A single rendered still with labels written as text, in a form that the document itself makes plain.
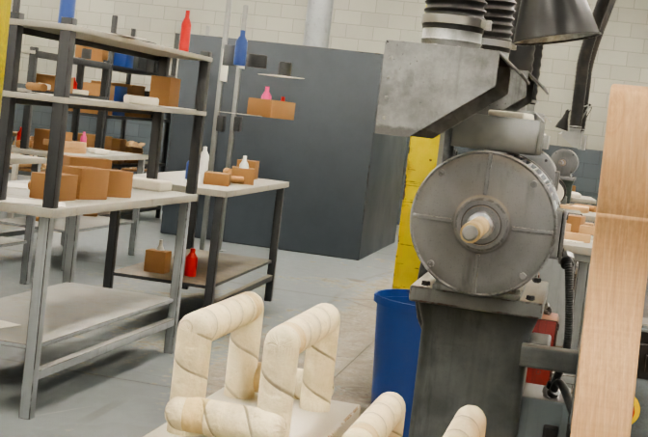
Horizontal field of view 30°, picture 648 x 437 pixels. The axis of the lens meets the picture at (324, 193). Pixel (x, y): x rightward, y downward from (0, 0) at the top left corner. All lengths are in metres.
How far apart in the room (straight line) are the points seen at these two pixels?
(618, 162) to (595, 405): 0.19
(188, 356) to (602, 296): 0.37
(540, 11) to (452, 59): 0.17
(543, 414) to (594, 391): 1.36
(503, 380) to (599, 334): 1.31
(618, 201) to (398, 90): 0.90
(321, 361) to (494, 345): 1.06
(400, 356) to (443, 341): 2.52
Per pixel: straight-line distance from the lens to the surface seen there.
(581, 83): 11.36
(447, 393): 2.30
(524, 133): 2.14
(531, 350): 2.20
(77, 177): 5.61
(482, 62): 1.81
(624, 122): 0.95
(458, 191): 2.10
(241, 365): 1.26
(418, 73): 1.82
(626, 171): 0.95
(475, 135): 2.14
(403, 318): 4.77
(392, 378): 4.84
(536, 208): 2.09
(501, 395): 2.29
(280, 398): 1.08
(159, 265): 7.72
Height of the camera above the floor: 1.40
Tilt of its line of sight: 4 degrees down
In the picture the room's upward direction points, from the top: 7 degrees clockwise
